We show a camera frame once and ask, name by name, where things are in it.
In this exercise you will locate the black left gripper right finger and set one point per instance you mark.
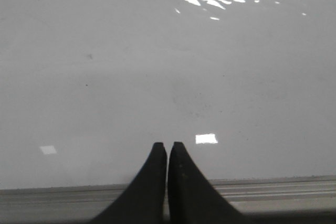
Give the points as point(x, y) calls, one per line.
point(192, 199)

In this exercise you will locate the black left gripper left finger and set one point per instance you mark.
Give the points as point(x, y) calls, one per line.
point(143, 199)

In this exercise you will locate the white whiteboard with metal frame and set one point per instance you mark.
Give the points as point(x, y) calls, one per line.
point(87, 86)

